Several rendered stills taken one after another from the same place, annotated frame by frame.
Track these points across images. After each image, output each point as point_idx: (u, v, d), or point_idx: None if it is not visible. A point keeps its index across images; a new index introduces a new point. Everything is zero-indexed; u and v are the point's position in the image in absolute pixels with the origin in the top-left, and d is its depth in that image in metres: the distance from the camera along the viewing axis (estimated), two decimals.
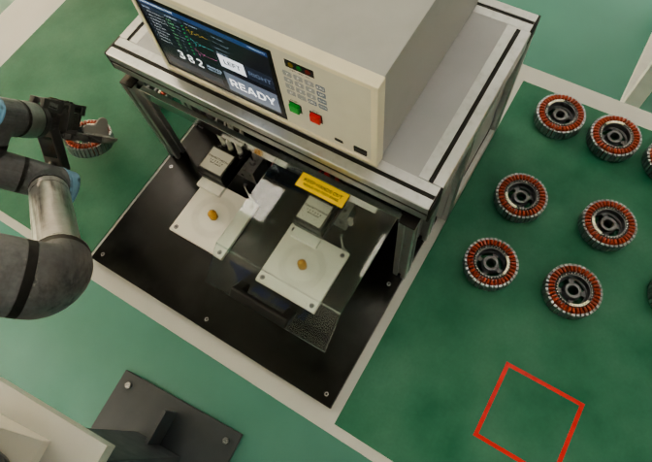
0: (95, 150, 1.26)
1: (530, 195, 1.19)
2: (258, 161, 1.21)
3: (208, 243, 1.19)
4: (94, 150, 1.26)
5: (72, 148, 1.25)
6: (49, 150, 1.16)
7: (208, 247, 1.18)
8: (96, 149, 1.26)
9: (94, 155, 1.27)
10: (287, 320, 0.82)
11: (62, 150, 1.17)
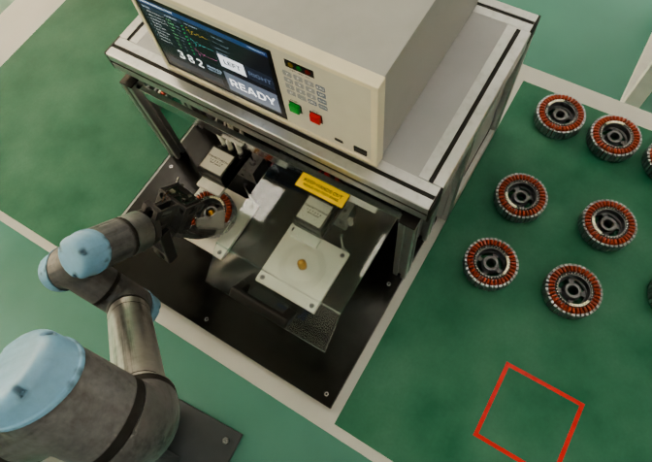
0: (216, 234, 1.17)
1: (530, 195, 1.19)
2: (258, 161, 1.21)
3: (208, 243, 1.19)
4: (215, 234, 1.17)
5: None
6: (157, 246, 1.05)
7: (208, 247, 1.18)
8: (217, 233, 1.17)
9: (215, 237, 1.18)
10: (287, 320, 0.82)
11: (171, 247, 1.06)
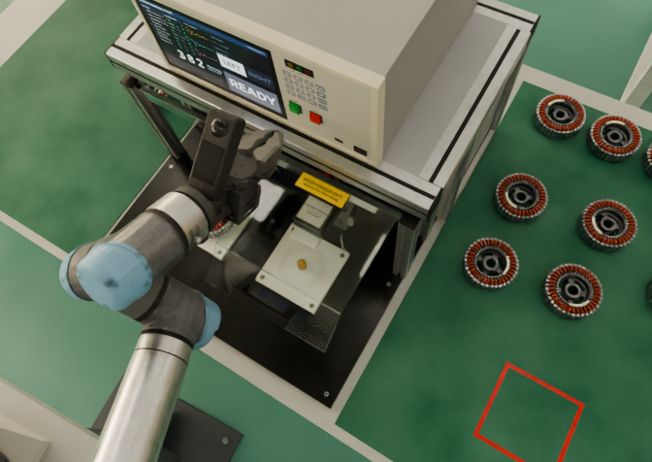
0: (216, 234, 1.17)
1: (530, 195, 1.19)
2: None
3: (208, 243, 1.19)
4: (215, 234, 1.17)
5: None
6: (209, 155, 0.69)
7: (208, 247, 1.18)
8: (217, 233, 1.17)
9: (215, 237, 1.18)
10: (287, 320, 0.82)
11: (203, 147, 0.71)
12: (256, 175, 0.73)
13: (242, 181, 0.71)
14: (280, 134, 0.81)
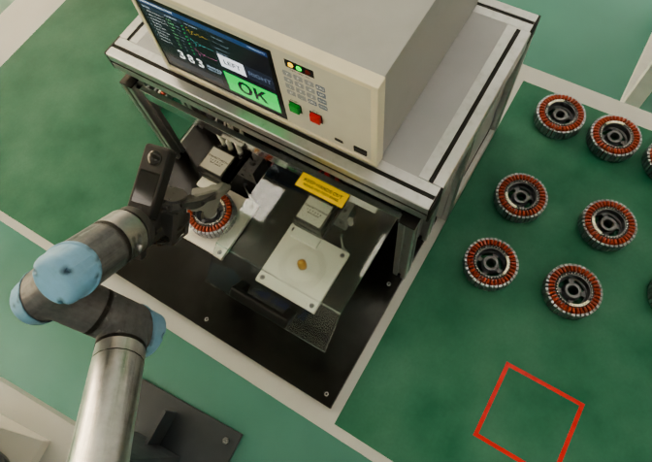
0: (216, 234, 1.17)
1: (530, 195, 1.19)
2: (258, 161, 1.21)
3: (208, 243, 1.19)
4: (215, 234, 1.17)
5: (193, 228, 1.17)
6: (146, 181, 0.82)
7: (208, 247, 1.18)
8: (217, 233, 1.17)
9: (215, 237, 1.18)
10: (287, 320, 0.82)
11: (140, 177, 0.84)
12: (181, 202, 0.85)
13: (175, 204, 0.84)
14: (226, 185, 0.94)
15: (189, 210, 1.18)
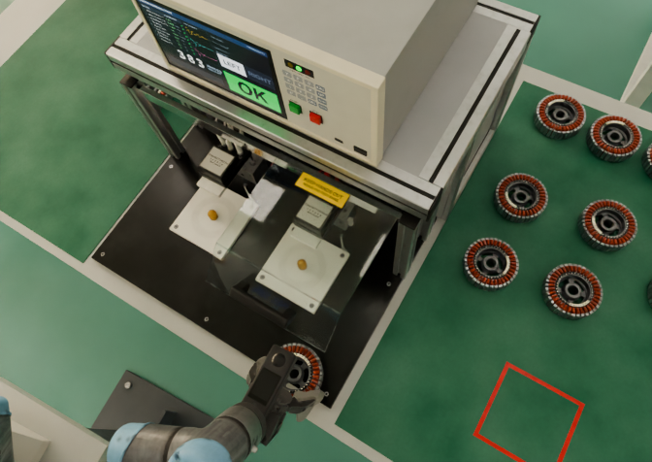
0: None
1: (530, 195, 1.19)
2: (258, 161, 1.21)
3: (208, 243, 1.19)
4: None
5: None
6: (266, 379, 0.88)
7: (208, 247, 1.18)
8: None
9: None
10: (287, 320, 0.82)
11: (258, 374, 0.90)
12: (287, 405, 0.90)
13: (283, 406, 0.89)
14: (322, 393, 0.99)
15: None
